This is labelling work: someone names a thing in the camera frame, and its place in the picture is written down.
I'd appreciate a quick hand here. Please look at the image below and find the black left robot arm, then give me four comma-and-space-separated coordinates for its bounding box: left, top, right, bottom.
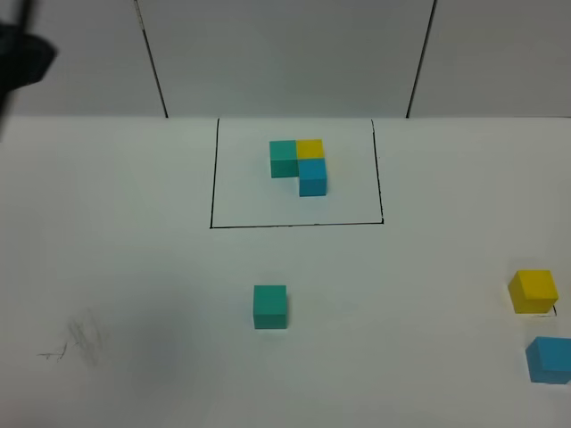
1, 0, 58, 130

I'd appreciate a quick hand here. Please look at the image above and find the template blue cube block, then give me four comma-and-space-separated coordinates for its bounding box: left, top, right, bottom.
298, 158, 327, 197

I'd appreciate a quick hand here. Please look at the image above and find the template green cube block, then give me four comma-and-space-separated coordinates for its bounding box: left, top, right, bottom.
269, 140, 299, 178

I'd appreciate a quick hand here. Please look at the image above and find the template yellow cube block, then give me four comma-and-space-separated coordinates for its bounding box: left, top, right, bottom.
295, 139, 325, 160

